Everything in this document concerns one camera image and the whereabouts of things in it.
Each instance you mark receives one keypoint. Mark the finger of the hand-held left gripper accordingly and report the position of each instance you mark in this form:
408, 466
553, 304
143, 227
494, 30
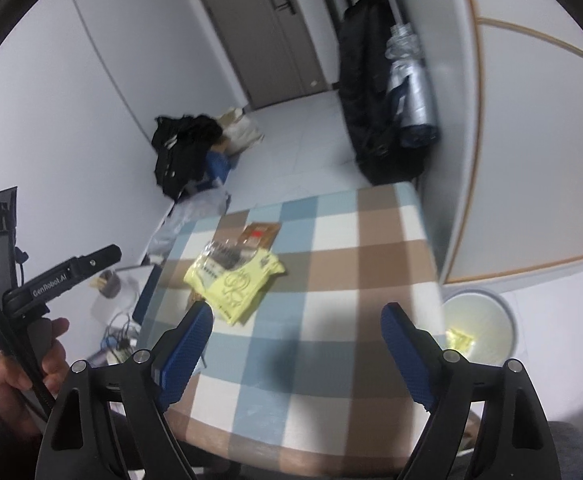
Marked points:
2, 250

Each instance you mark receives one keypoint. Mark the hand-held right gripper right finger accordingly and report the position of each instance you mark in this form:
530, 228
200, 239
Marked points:
411, 355

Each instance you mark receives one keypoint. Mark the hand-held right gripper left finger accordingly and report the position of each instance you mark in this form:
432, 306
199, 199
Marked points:
184, 355

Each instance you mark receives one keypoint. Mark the yellow packet with line drawing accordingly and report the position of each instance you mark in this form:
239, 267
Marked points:
241, 290

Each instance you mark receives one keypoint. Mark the white round trash bin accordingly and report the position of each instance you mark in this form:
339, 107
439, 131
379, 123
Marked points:
491, 320

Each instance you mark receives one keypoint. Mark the brown snack packet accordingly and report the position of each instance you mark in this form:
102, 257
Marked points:
261, 235

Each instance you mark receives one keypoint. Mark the person's left forearm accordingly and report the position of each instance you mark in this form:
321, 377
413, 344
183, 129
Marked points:
6, 445

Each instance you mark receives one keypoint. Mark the person's left hand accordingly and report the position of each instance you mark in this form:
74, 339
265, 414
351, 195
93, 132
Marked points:
6, 380

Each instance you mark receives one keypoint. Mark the checkered blanket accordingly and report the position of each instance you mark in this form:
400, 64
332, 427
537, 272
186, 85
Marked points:
331, 310

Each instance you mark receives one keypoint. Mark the grey plastic bag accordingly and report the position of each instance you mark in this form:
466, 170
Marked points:
191, 215

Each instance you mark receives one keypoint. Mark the black clothes pile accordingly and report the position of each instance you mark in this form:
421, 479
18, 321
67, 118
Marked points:
181, 155

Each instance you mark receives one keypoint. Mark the person's grey trousers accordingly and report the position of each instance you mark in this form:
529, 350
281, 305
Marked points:
571, 452

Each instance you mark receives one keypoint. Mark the white wardrobe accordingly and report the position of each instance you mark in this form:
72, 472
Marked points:
531, 160

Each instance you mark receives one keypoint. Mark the silver folded umbrella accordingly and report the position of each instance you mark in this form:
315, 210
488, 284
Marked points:
411, 95

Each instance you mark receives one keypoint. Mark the black hanging coat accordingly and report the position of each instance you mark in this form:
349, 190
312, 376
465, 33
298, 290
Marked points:
366, 95

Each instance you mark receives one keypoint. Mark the grey-brown room door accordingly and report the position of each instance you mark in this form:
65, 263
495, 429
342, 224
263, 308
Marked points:
251, 35

